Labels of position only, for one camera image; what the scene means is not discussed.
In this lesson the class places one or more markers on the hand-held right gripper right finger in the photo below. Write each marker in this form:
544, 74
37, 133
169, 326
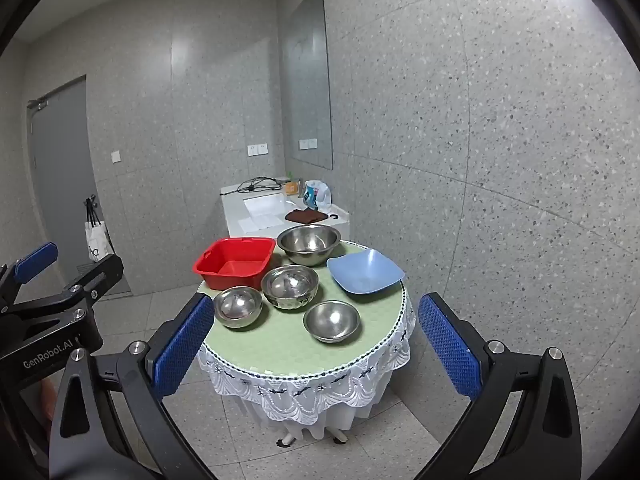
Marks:
447, 347

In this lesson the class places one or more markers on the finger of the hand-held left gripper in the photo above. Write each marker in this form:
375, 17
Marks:
100, 272
35, 261

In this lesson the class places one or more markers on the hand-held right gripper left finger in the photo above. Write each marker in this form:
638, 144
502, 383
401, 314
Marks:
184, 347

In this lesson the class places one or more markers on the small steel bowl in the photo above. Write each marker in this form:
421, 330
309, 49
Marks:
237, 307
331, 321

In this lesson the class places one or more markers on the red plastic basin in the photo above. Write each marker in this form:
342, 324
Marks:
235, 270

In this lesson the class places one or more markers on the blue square plate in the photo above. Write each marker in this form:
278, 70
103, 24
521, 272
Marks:
365, 272

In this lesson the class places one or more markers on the hammered steel bowl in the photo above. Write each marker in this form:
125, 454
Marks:
290, 285

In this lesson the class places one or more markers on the large steel bowl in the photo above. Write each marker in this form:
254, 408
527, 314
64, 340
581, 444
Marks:
308, 245

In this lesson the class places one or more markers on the white tote bag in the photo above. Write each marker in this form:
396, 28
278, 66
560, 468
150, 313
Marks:
99, 242

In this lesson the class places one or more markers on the grey door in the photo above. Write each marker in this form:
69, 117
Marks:
60, 170

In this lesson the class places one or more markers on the round table, green cloth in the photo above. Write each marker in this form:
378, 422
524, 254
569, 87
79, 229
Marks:
300, 390

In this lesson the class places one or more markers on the white vanity counter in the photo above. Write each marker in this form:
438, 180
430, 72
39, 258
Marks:
235, 230

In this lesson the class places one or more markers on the white table base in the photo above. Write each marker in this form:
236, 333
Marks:
287, 440

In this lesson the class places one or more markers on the white paper towels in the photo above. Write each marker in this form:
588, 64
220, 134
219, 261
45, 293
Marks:
262, 222

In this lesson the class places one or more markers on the door closer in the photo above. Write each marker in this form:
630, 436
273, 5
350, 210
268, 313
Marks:
37, 104

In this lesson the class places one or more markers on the white sink basin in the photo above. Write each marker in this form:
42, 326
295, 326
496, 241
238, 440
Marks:
267, 205

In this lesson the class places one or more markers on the brown cloth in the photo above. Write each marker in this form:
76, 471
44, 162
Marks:
305, 216

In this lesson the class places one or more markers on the orange small object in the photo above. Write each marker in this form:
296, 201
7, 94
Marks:
290, 188

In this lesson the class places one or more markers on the metal faucet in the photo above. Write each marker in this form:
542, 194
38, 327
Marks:
301, 187

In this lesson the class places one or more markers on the white blue plastic bag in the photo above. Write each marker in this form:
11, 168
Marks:
317, 195

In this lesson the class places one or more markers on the white light switch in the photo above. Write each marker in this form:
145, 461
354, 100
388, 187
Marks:
116, 156

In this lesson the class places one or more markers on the white wall socket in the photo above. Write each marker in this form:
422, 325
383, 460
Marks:
257, 149

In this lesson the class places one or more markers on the wall mirror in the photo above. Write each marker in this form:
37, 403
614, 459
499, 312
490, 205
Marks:
307, 85

